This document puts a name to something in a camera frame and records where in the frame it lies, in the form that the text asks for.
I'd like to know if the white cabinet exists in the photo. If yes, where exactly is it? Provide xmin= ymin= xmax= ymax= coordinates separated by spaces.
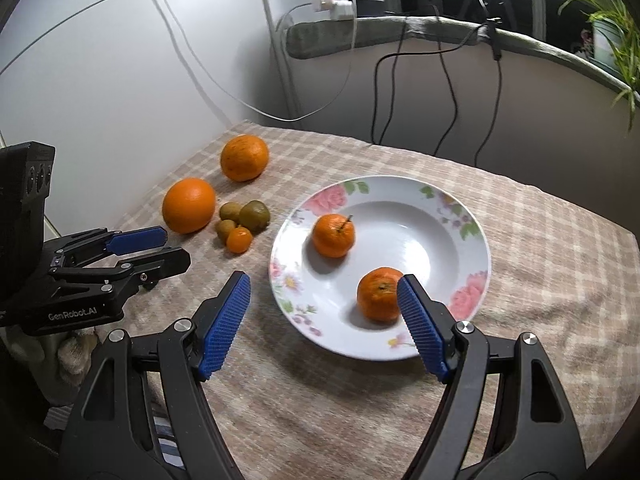
xmin=0 ymin=0 xmax=301 ymax=241

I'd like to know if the white power adapter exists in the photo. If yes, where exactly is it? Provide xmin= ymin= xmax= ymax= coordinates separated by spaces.
xmin=314 ymin=0 xmax=359 ymax=21

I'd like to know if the white floral plate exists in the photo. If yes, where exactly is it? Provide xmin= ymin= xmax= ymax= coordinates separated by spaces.
xmin=270 ymin=176 xmax=492 ymax=361

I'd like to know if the long white cable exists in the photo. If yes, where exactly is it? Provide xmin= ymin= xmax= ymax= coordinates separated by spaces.
xmin=155 ymin=0 xmax=357 ymax=122

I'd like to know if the small orange kumquat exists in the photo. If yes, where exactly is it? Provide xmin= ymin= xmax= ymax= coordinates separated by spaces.
xmin=226 ymin=226 xmax=253 ymax=254

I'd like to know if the beige checked tablecloth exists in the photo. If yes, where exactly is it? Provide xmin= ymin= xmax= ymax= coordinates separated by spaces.
xmin=107 ymin=120 xmax=637 ymax=480

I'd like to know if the large smooth orange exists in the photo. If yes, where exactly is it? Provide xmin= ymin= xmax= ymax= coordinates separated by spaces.
xmin=161 ymin=177 xmax=217 ymax=235

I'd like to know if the pale green plant pot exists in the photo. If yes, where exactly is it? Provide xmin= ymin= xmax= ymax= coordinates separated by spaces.
xmin=590 ymin=12 xmax=627 ymax=74

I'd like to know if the mandarin without stem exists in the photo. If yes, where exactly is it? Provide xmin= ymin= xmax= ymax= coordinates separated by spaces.
xmin=356 ymin=267 xmax=405 ymax=324

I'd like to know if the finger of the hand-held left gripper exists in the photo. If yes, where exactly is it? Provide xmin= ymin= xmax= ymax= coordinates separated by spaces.
xmin=49 ymin=246 xmax=192 ymax=292
xmin=42 ymin=226 xmax=169 ymax=267

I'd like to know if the striped blue cloth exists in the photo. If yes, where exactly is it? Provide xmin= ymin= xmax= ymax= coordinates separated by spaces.
xmin=150 ymin=405 xmax=187 ymax=471

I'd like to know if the large speckled orange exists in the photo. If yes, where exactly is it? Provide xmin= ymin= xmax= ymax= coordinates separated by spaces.
xmin=220 ymin=134 xmax=270 ymax=182

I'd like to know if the black cable with connector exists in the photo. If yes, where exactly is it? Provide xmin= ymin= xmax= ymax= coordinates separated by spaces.
xmin=472 ymin=19 xmax=504 ymax=168

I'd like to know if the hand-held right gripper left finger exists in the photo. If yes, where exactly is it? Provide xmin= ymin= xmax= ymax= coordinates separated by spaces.
xmin=52 ymin=270 xmax=251 ymax=480

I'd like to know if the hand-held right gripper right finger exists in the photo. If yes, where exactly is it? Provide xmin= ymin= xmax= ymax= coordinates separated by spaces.
xmin=397 ymin=274 xmax=591 ymax=480

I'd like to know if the large green kiwi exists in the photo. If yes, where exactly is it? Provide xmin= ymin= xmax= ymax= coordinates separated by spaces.
xmin=238 ymin=200 xmax=271 ymax=233

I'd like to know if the mandarin with stem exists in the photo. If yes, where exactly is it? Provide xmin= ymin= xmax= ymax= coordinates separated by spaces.
xmin=312 ymin=213 xmax=357 ymax=259

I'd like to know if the green spider plant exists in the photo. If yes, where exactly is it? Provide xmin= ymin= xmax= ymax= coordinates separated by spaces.
xmin=557 ymin=0 xmax=640 ymax=133

